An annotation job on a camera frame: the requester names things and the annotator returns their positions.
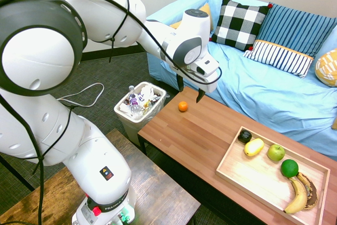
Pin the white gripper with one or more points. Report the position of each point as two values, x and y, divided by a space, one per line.
212 82

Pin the orange tangerine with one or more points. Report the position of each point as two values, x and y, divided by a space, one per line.
183 106

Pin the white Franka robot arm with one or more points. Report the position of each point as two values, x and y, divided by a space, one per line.
92 156

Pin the light wooden tray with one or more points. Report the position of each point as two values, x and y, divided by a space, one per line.
252 175

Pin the crumpled paper trash pile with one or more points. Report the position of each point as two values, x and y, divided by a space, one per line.
147 92

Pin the reddish wood coffee table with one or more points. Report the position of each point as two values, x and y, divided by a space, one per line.
197 135

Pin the beige trash bin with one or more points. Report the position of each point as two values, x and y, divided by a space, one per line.
151 116

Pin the clear plastic bottle purple label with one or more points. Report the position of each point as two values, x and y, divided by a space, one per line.
134 101

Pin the plain mustard pillow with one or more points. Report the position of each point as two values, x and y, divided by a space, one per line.
175 25

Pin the black avocado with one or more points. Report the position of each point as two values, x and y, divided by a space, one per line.
245 136

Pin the light blue sofa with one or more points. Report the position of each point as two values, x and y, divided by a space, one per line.
263 96

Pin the black white checkered pillow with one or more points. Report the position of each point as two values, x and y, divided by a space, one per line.
237 24

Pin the yellow lemon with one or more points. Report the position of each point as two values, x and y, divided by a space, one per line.
253 147

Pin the white navy striped pillow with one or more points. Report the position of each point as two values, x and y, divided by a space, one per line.
279 57

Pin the green apple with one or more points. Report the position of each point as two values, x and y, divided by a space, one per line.
276 152

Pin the rustic dark wood table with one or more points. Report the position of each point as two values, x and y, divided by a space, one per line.
163 198

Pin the blue striped pillow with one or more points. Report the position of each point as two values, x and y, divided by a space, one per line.
295 30

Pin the dark green lime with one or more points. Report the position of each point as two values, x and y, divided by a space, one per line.
289 168

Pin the yellow patterned bolster pillow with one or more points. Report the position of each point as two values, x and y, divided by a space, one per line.
327 68

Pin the mustard striped pillow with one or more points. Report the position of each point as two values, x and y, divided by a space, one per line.
335 123

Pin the yellow banana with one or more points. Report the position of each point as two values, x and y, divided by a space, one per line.
298 198

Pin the brown overripe banana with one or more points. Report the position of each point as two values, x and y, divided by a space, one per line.
312 190

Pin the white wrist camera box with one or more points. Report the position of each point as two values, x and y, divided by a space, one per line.
208 64

